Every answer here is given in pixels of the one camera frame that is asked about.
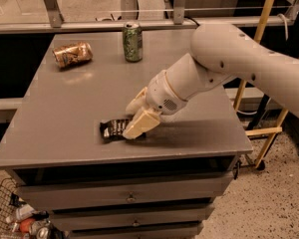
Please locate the metal railing frame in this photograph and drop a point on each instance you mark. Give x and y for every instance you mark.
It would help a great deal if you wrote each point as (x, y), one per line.
(65, 16)

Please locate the middle grey drawer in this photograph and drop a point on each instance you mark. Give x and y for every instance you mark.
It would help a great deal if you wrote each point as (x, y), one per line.
(132, 217)

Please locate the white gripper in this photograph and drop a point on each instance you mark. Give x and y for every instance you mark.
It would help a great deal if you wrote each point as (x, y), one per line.
(159, 93)

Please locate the top grey drawer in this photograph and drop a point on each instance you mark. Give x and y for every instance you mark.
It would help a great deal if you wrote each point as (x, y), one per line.
(133, 191)

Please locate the white bottle in basket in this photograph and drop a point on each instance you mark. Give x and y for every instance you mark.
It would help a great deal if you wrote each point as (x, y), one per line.
(20, 214)

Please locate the black wire basket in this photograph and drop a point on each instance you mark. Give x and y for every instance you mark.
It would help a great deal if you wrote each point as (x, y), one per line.
(10, 201)

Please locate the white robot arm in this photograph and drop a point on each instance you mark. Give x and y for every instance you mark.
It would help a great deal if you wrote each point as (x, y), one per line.
(219, 52)

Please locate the green soda can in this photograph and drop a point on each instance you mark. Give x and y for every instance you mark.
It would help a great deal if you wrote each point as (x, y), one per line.
(133, 42)

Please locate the grey drawer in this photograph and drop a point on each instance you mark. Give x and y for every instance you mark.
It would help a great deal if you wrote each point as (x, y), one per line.
(133, 191)
(157, 231)
(132, 217)

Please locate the grey drawer cabinet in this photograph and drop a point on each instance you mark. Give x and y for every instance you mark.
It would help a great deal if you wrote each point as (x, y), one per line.
(54, 136)

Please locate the orange item in basket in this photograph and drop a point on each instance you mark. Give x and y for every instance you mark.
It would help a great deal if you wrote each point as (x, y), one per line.
(25, 225)

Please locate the bottom grey drawer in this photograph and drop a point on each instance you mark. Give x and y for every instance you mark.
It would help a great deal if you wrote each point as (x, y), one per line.
(157, 231)

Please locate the black rxbar chocolate wrapper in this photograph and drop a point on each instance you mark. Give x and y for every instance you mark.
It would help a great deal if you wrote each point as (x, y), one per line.
(112, 130)

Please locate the crushed orange soda can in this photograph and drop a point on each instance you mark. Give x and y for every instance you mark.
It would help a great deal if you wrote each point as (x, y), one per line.
(72, 54)

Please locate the wooden easel frame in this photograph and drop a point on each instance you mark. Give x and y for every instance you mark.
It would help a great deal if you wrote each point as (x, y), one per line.
(271, 132)

